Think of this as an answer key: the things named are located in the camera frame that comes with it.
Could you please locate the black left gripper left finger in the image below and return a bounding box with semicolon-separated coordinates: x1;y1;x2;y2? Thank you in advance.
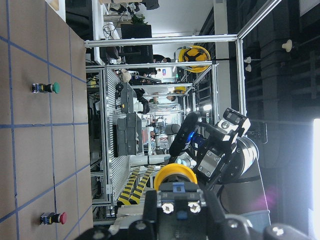
141;190;159;240

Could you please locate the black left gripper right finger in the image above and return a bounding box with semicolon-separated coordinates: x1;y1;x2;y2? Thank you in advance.
199;189;227;240

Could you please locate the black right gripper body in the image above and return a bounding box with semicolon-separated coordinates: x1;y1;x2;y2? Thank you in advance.
194;108;252;185

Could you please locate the yellow push button switch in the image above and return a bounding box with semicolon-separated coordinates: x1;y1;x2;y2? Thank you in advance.
153;163;208;222

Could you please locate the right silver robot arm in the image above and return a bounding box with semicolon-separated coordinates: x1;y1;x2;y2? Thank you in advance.
193;108;270;232

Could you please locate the yellow hard hat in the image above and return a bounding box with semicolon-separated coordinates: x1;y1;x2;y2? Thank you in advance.
178;45;211;73

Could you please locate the brown paper table cover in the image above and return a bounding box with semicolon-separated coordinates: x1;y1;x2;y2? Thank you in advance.
0;0;93;240

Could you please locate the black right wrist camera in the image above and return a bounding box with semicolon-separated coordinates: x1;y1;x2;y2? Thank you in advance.
169;111;202;157

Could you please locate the red push button switch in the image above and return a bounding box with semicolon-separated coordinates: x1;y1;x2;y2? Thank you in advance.
39;212;67;225

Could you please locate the green push button switch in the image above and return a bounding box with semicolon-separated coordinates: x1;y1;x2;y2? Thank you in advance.
31;82;61;94

